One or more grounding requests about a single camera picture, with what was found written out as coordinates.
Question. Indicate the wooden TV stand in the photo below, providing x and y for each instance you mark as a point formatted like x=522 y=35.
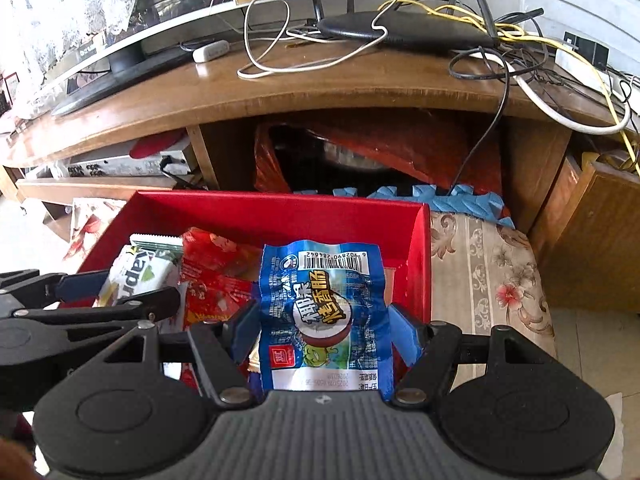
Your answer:
x=350 y=80

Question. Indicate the blue foam puzzle mat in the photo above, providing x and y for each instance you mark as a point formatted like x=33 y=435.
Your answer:
x=475 y=205

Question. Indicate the white power strip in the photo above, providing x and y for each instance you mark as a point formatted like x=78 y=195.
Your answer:
x=575 y=62

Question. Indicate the red plastic bag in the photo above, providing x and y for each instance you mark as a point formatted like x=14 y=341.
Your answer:
x=280 y=160

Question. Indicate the green white wafer packet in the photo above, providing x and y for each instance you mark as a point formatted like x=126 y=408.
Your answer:
x=135 y=270

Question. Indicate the floral tablecloth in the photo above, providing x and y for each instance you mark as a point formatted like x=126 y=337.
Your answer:
x=480 y=270

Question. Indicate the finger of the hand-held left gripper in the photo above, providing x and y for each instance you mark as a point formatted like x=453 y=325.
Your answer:
x=150 y=305
x=80 y=285

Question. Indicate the white lace cloth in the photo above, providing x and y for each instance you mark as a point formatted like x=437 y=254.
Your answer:
x=65 y=0

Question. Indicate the white power adapter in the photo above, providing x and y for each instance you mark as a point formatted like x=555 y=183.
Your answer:
x=210 y=51

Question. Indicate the silver receiver box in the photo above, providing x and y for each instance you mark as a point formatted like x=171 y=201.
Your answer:
x=115 y=162

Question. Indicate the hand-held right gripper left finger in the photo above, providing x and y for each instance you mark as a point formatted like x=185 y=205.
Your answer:
x=247 y=330

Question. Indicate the brown box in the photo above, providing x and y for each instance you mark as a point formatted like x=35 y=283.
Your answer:
x=590 y=240

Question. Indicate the black router with antennas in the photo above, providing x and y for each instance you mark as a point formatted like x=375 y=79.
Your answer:
x=400 y=27

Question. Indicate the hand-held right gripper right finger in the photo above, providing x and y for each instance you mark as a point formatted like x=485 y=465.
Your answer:
x=407 y=335

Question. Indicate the red cardboard box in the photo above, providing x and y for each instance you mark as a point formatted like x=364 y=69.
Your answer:
x=325 y=225

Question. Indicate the red candy packet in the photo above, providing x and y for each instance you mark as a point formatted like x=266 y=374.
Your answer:
x=215 y=295

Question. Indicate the black plug adapter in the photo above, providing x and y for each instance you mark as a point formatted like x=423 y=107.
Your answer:
x=590 y=52

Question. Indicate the blue sausage packet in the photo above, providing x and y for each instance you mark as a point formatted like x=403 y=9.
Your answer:
x=320 y=310

